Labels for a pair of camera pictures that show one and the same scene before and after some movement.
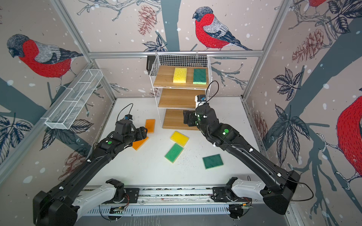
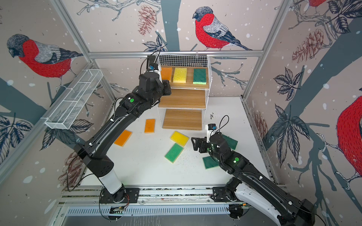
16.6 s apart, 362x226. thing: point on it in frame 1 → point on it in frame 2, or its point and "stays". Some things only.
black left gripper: x=141 y=133 → x=165 y=84
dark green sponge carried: x=199 y=76 stays
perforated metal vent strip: x=161 y=210 stays
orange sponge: x=138 y=145 → x=166 y=73
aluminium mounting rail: x=174 y=194 stays
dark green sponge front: x=212 y=161 stays
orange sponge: x=150 y=125 stays
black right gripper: x=189 y=118 → x=202 y=142
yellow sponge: x=180 y=75 stays
